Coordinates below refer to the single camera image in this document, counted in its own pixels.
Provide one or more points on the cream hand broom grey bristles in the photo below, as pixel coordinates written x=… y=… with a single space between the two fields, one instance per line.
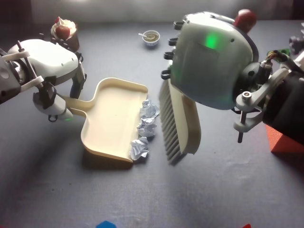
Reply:
x=187 y=123

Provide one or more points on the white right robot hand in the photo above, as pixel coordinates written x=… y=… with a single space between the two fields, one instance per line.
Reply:
x=209 y=71

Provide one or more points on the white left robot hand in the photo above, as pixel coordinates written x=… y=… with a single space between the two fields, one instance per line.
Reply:
x=50 y=59

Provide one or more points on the orange foam block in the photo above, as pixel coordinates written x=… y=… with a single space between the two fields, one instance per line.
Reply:
x=280 y=142

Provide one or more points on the grey table cloth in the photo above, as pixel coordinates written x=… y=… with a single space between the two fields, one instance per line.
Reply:
x=142 y=190

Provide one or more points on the blue hexagon block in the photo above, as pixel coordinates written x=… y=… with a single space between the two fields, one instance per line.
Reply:
x=105 y=225

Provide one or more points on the toy cupcake with strawberry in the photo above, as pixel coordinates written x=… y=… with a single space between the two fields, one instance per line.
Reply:
x=64 y=31

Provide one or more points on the cream plastic dustpan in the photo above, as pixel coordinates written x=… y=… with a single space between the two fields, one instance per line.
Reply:
x=111 y=118

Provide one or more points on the small toy bowl with spoon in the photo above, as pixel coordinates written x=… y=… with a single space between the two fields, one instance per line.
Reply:
x=150 y=39

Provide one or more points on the white backdrop sheet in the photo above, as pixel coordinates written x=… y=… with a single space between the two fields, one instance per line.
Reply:
x=142 y=9

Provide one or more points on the red triangle block with holes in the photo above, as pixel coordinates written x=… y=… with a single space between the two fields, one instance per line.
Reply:
x=247 y=226

